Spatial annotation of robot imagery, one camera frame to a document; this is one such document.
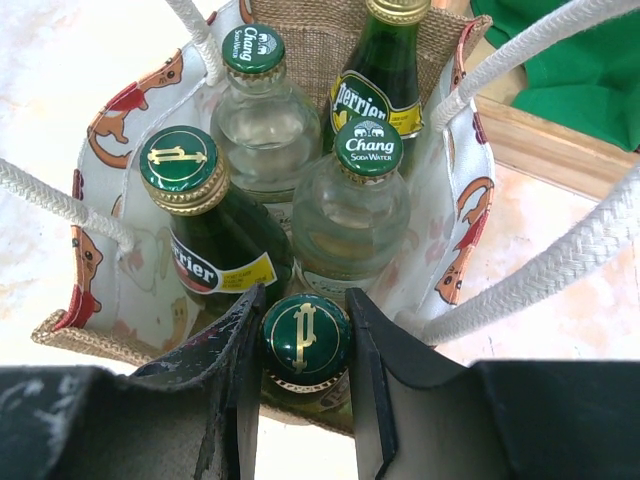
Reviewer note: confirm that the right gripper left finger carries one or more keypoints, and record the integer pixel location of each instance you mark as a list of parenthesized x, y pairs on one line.
[(189, 414)]

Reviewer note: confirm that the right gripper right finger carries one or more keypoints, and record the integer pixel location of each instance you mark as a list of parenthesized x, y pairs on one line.
[(419, 415)]

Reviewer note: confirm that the green Perrier bottle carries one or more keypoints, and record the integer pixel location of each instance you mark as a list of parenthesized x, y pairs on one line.
[(223, 241), (306, 341), (380, 78)]

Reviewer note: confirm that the clear Chang soda bottle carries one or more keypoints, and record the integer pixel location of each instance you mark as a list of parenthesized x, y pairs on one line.
[(267, 127), (351, 210)]

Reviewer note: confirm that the burlap canvas tote bag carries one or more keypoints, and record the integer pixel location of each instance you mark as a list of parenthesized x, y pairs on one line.
[(127, 300)]

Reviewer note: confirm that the green tank top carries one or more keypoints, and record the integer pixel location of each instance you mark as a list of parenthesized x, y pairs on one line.
[(589, 83)]

